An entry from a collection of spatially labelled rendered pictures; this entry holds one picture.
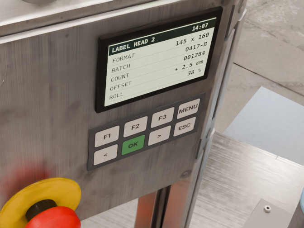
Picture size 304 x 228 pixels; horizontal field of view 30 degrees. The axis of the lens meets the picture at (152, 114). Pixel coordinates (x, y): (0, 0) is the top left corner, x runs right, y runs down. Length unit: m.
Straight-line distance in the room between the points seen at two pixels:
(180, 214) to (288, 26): 2.61
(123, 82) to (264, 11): 2.82
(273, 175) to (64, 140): 0.80
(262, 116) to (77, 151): 0.89
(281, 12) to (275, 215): 2.27
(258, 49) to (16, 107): 2.56
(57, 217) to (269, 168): 0.80
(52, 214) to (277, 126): 0.89
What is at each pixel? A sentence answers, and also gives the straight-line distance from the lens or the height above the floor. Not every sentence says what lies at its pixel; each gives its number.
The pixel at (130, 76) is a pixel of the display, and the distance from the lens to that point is 0.33.
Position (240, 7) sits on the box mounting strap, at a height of 1.44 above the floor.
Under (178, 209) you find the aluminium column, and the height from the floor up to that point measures 1.24.
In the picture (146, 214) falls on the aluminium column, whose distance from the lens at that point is 0.53.
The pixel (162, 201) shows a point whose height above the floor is 1.24.
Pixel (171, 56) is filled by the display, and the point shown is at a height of 1.43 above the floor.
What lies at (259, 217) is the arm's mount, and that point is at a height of 0.89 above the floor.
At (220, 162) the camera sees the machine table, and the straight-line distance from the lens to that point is 1.11.
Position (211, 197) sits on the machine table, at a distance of 1.05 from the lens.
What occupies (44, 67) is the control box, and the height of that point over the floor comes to 1.45.
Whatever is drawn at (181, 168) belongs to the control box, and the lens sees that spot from 0.44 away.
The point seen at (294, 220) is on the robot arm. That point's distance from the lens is 0.80.
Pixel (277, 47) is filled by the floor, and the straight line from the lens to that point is 2.90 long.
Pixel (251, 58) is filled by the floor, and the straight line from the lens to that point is 2.78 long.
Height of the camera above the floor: 1.64
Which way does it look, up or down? 44 degrees down
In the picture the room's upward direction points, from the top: 9 degrees clockwise
